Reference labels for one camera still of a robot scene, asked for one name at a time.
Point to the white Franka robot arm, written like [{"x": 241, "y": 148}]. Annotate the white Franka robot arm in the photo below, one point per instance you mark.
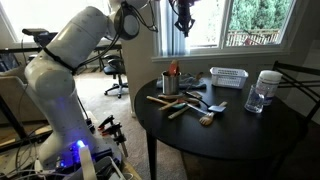
[{"x": 56, "y": 83}]

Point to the black office chair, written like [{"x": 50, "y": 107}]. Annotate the black office chair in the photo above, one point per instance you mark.
[{"x": 115, "y": 70}]

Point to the black metal chair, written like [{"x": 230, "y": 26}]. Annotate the black metal chair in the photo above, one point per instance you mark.
[{"x": 290, "y": 67}]

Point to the white window frame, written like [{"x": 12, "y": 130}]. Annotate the white window frame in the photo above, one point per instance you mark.
[{"x": 226, "y": 23}]

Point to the red spatula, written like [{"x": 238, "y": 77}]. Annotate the red spatula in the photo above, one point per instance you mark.
[{"x": 173, "y": 68}]

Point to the white wipes canister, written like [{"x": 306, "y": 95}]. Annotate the white wipes canister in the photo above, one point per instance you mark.
[{"x": 271, "y": 83}]

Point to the thin wooden spoon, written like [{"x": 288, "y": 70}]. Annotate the thin wooden spoon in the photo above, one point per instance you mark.
[{"x": 156, "y": 100}]

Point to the white plastic basket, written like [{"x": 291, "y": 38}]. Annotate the white plastic basket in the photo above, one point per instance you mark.
[{"x": 230, "y": 81}]

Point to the blue cloth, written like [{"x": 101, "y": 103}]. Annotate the blue cloth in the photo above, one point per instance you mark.
[{"x": 186, "y": 83}]

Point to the black stand leg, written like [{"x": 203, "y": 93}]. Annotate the black stand leg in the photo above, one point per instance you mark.
[{"x": 12, "y": 118}]

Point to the flat wooden spatula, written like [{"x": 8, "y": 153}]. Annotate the flat wooden spatula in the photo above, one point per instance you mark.
[{"x": 173, "y": 97}]

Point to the wooden deck railing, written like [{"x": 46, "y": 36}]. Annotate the wooden deck railing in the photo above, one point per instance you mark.
[{"x": 260, "y": 36}]

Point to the white plastic tube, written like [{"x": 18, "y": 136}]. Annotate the white plastic tube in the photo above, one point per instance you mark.
[{"x": 87, "y": 163}]

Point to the black table leg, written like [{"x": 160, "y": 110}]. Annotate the black table leg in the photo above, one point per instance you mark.
[{"x": 151, "y": 156}]

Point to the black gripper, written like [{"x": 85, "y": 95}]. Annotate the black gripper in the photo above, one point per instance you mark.
[{"x": 184, "y": 13}]

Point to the clear drinking glass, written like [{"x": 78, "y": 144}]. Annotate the clear drinking glass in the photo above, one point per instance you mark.
[{"x": 254, "y": 100}]

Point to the silver metal tin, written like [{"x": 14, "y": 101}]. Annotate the silver metal tin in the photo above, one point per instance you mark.
[{"x": 170, "y": 85}]

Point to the red black bar clamp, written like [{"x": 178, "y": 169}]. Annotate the red black bar clamp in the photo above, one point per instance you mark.
[
  {"x": 116, "y": 131},
  {"x": 106, "y": 121}
]

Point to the dark framed screen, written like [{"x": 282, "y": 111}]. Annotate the dark framed screen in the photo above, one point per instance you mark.
[{"x": 8, "y": 61}]

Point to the black background desk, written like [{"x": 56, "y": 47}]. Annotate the black background desk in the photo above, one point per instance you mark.
[{"x": 110, "y": 47}]

